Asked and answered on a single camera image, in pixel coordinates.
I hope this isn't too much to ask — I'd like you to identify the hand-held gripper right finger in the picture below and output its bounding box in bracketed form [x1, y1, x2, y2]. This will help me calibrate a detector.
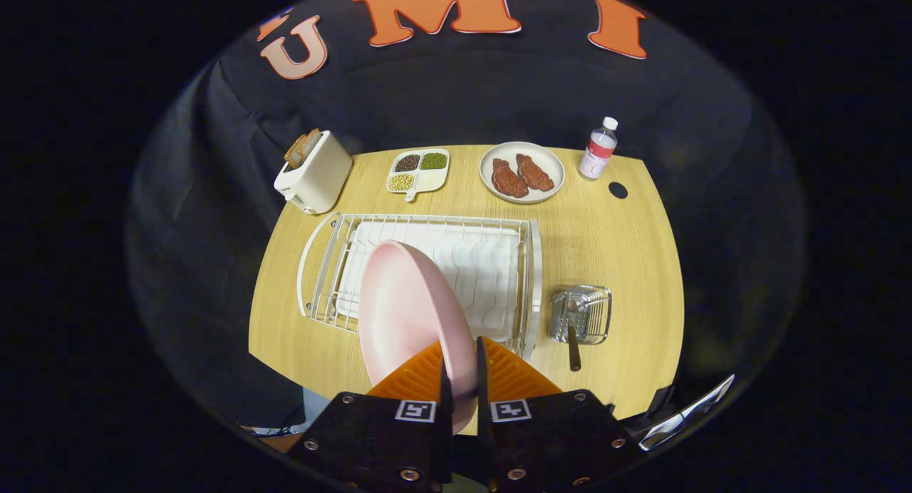
[475, 336, 643, 493]

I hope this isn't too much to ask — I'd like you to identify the white divided snack tray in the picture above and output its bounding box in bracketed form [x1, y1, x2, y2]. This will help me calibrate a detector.
[385, 147, 451, 202]

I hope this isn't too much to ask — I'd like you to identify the white plate with meat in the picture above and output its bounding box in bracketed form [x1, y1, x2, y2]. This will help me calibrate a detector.
[479, 141, 566, 205]

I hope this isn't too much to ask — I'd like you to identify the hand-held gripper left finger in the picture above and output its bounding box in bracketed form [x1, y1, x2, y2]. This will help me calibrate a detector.
[285, 338, 455, 492]

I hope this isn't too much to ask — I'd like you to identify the white ribbed drain tray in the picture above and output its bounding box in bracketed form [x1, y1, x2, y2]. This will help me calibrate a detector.
[335, 219, 521, 343]

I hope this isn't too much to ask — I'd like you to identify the dark-handled metal spoon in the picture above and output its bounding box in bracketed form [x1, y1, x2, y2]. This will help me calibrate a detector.
[566, 299, 582, 373]

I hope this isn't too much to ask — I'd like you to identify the black backdrop cloth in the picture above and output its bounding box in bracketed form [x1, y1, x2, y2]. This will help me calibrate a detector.
[128, 0, 806, 437]

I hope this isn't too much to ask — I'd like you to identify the cream toaster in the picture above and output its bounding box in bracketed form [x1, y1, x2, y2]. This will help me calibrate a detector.
[274, 130, 354, 215]

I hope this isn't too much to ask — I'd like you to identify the clear bottle with red label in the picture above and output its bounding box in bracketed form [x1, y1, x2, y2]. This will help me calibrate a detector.
[578, 116, 619, 181]

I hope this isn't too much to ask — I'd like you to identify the silver wire basket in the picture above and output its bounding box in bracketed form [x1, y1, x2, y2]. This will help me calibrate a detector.
[548, 284, 613, 346]

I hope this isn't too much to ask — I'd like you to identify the pink plate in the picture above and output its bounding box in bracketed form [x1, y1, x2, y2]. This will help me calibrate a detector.
[358, 241, 478, 435]

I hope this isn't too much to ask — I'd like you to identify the red meat piece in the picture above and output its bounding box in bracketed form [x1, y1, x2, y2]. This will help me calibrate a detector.
[516, 153, 555, 192]
[492, 158, 529, 199]

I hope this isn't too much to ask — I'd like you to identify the white wire dish rack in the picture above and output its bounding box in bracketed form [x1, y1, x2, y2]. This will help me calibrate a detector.
[297, 212, 544, 360]

